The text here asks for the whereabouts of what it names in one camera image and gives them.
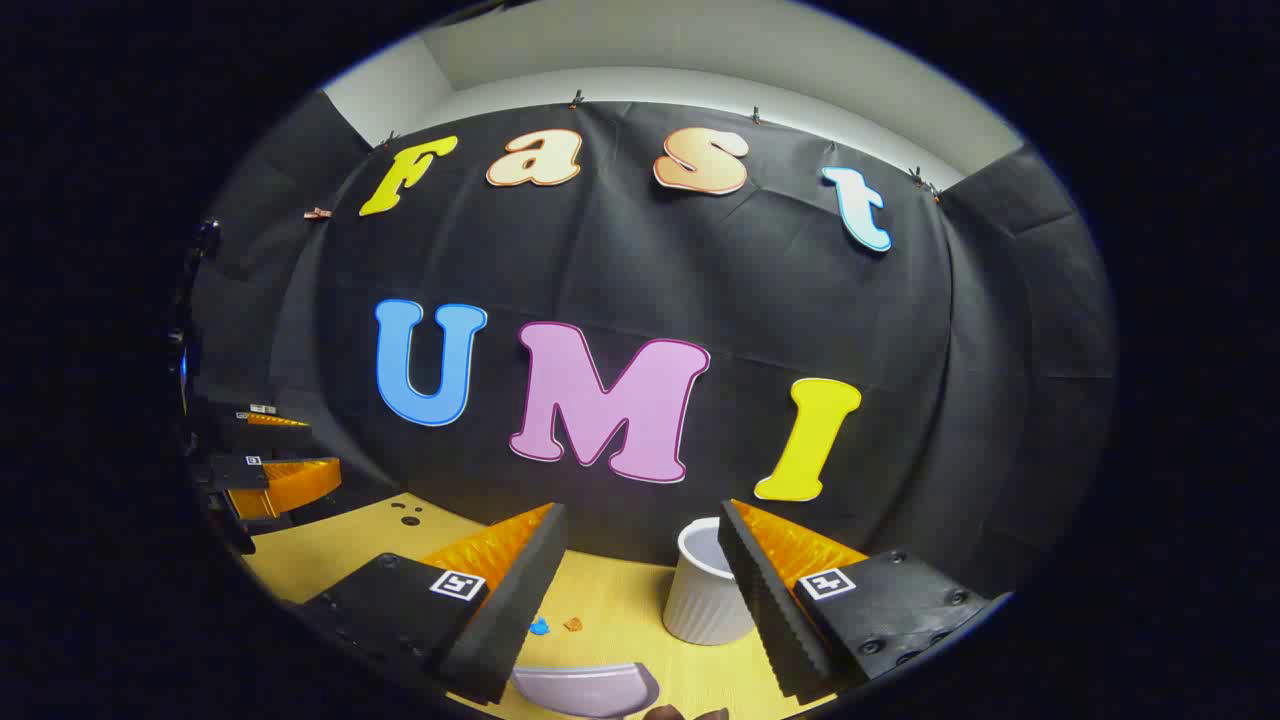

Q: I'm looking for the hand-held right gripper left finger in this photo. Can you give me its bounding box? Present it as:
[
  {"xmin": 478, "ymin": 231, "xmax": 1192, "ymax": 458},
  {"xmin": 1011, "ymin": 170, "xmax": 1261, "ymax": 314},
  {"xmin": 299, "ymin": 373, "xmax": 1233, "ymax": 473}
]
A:
[{"xmin": 298, "ymin": 502, "xmax": 570, "ymax": 706}]

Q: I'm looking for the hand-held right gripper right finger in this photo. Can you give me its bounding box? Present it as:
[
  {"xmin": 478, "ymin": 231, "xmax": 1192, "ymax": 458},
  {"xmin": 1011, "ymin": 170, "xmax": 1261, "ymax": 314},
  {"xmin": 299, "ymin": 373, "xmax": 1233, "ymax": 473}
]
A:
[{"xmin": 717, "ymin": 498, "xmax": 1013, "ymax": 705}]

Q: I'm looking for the white ribbed garbage bin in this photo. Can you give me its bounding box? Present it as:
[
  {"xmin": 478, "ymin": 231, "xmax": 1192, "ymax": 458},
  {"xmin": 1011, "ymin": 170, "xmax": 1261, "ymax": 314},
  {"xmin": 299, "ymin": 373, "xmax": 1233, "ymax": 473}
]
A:
[{"xmin": 662, "ymin": 517, "xmax": 758, "ymax": 647}]

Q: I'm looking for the pale purple dustpan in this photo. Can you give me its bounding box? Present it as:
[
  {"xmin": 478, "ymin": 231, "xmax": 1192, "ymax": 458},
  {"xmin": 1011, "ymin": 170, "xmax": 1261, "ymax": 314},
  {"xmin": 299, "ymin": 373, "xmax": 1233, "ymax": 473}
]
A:
[{"xmin": 512, "ymin": 662, "xmax": 661, "ymax": 719}]

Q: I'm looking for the yellow wooden desktop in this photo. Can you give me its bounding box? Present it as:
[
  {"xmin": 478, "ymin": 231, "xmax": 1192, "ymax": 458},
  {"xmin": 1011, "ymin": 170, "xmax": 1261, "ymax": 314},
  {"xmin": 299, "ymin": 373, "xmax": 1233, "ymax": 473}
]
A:
[{"xmin": 243, "ymin": 492, "xmax": 841, "ymax": 720}]

